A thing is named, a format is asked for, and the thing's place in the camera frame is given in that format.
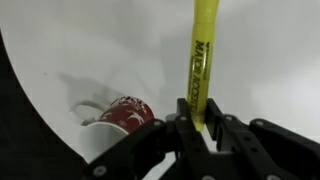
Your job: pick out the yellow highlighter marker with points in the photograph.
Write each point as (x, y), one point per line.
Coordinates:
(201, 66)

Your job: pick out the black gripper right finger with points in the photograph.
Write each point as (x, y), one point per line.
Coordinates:
(253, 150)

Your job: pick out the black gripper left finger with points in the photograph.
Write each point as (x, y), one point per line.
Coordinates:
(186, 146)

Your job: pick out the red white patterned mug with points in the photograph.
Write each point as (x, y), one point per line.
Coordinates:
(130, 115)

